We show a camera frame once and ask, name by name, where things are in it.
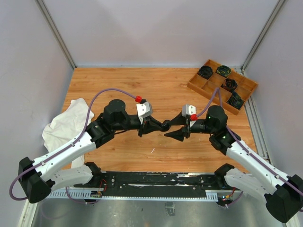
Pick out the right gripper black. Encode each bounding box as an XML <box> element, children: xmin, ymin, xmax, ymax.
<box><xmin>164</xmin><ymin>111</ymin><xmax>215</xmax><ymax>141</ymax></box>

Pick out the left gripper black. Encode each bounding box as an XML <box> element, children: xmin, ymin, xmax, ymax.
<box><xmin>113</xmin><ymin>114</ymin><xmax>162</xmax><ymax>137</ymax></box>

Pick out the black charging case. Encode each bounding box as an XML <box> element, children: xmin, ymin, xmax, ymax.
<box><xmin>161</xmin><ymin>120</ymin><xmax>171</xmax><ymax>132</ymax></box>

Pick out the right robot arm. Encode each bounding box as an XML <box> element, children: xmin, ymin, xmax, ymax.
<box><xmin>164</xmin><ymin>105</ymin><xmax>303</xmax><ymax>223</ymax></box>

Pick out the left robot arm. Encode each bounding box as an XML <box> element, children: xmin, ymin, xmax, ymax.
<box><xmin>18</xmin><ymin>99</ymin><xmax>162</xmax><ymax>203</ymax></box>

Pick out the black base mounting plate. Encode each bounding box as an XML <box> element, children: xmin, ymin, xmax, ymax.
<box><xmin>90</xmin><ymin>172</ymin><xmax>233</xmax><ymax>199</ymax></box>

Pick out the dark swirl cup far left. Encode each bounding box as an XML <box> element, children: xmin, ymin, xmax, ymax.
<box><xmin>197</xmin><ymin>66</ymin><xmax>213</xmax><ymax>79</ymax></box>

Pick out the blue green swirl cup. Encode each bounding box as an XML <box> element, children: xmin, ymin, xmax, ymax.
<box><xmin>227</xmin><ymin>91</ymin><xmax>244</xmax><ymax>109</ymax></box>

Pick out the dark red swirl cup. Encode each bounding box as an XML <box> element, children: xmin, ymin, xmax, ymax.
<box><xmin>221</xmin><ymin>79</ymin><xmax>238</xmax><ymax>93</ymax></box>

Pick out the wooden compartment tray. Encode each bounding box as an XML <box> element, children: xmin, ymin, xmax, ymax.
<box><xmin>187</xmin><ymin>59</ymin><xmax>258</xmax><ymax>115</ymax></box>

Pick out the white cloth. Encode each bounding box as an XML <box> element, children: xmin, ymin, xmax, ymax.
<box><xmin>42</xmin><ymin>97</ymin><xmax>95</xmax><ymax>169</ymax></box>

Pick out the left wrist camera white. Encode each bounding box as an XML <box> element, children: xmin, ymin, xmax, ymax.
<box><xmin>136</xmin><ymin>102</ymin><xmax>153</xmax><ymax>124</ymax></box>

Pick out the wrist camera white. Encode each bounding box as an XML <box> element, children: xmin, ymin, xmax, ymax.
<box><xmin>181</xmin><ymin>104</ymin><xmax>196</xmax><ymax>117</ymax></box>
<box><xmin>136</xmin><ymin>102</ymin><xmax>153</xmax><ymax>124</ymax></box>

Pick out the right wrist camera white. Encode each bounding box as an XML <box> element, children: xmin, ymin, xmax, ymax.
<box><xmin>181</xmin><ymin>104</ymin><xmax>196</xmax><ymax>117</ymax></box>

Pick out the slotted cable duct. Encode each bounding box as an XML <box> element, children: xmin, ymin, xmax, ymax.
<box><xmin>47</xmin><ymin>190</ymin><xmax>219</xmax><ymax>201</ymax></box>

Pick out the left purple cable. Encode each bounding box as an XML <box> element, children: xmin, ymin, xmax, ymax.
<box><xmin>9</xmin><ymin>88</ymin><xmax>143</xmax><ymax>205</ymax></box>

